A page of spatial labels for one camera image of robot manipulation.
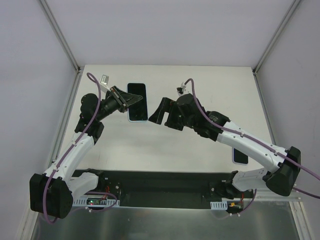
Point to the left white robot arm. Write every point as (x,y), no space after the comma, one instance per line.
(54,191)

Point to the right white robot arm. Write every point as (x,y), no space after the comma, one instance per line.
(279,165)

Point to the aluminium frame post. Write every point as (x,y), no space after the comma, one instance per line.
(295,4)
(59,34)

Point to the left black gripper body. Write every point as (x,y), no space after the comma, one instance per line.
(119,99)

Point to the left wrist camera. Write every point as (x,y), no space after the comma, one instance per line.
(104,80)

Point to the left aluminium frame post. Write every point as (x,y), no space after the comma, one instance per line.
(59,34)

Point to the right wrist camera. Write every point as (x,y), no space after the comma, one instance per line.
(181,90)

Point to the aluminium front rail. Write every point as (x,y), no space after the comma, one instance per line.
(268,195)

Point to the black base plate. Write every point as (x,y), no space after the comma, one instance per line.
(168,190)

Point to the phone in purple case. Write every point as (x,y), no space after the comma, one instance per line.
(239,158)

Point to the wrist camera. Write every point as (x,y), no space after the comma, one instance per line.
(181,90)
(104,80)

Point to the right aluminium frame post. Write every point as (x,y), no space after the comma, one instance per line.
(295,4)

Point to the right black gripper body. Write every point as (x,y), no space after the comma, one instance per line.
(170,113)

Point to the phone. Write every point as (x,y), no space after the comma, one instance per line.
(138,112)
(239,158)

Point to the white cable duct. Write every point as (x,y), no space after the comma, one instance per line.
(95,202)
(219,205)

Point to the right white cable duct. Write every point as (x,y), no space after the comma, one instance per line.
(219,205)

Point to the left white cable duct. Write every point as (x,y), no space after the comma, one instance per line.
(95,202)

